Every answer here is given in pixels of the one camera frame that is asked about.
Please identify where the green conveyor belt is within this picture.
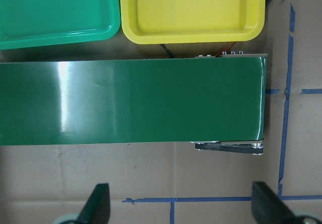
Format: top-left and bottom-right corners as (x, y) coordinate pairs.
(1, 54), (267, 155)

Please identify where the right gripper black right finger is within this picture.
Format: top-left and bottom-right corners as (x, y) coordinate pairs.
(251, 181), (309, 224)

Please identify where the yellow plastic tray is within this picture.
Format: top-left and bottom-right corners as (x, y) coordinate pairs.
(120, 0), (265, 44)

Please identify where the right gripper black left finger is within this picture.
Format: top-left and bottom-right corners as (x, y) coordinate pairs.
(75, 183), (110, 224)

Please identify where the green plastic tray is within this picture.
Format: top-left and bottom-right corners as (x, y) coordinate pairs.
(1, 0), (120, 50)

